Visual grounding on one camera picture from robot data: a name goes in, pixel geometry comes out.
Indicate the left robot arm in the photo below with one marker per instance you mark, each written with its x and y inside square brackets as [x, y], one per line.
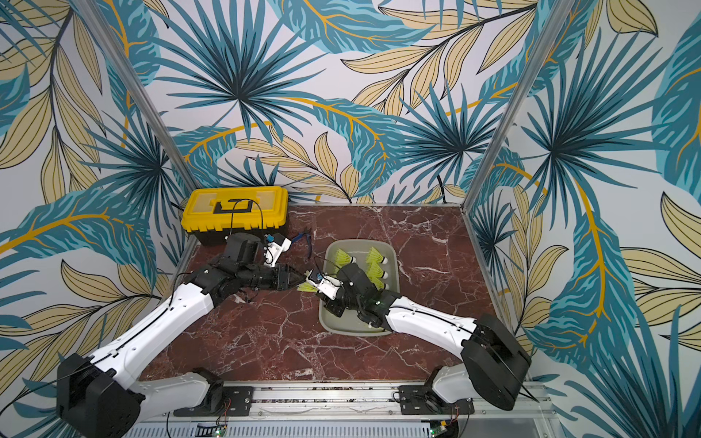
[102, 395]

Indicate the yellow black toolbox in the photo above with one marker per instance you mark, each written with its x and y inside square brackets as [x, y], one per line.
[212, 215]

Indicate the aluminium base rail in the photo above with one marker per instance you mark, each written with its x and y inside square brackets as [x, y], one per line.
[358, 409]

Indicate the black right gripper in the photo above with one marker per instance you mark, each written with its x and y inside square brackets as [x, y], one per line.
[340, 279]

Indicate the aluminium frame post left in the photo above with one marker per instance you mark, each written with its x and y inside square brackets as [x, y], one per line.
[98, 25]

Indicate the aluminium frame post right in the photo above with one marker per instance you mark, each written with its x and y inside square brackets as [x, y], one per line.
[532, 68]

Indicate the grey-green plastic storage tray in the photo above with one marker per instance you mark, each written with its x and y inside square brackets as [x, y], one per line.
[349, 324]

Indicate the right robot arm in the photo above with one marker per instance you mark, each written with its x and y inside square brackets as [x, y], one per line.
[494, 364]

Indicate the aluminium frame post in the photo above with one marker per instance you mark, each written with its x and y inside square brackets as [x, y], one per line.
[98, 25]
[532, 68]

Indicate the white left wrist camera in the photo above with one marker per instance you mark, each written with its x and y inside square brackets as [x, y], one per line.
[275, 246]

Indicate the yellow shuttlecock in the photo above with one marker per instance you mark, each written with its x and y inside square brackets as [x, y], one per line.
[374, 256]
[376, 271]
[342, 258]
[307, 287]
[380, 285]

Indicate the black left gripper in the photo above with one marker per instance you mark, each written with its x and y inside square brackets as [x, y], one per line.
[282, 276]

